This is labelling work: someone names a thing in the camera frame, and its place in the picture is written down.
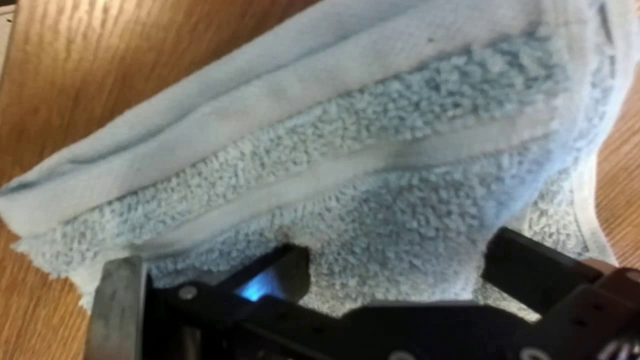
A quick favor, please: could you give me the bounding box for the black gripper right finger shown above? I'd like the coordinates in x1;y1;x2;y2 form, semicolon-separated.
480;227;640;360

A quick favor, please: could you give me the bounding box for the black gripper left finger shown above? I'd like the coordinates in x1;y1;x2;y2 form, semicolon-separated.
143;243;348;360

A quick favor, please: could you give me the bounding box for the light blue towel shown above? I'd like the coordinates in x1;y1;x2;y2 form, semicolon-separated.
0;0;640;319

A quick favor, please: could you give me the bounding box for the grey metal wrist bracket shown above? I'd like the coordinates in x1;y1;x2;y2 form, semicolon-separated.
84;256;147;360

